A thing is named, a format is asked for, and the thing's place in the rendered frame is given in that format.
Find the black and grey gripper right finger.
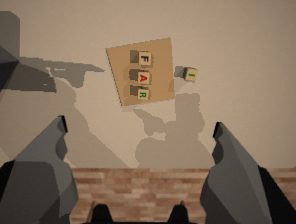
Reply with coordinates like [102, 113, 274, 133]
[200, 122, 296, 224]

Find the tan mat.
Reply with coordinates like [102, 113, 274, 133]
[107, 38, 175, 106]

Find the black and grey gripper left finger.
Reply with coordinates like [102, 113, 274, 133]
[0, 115, 78, 224]

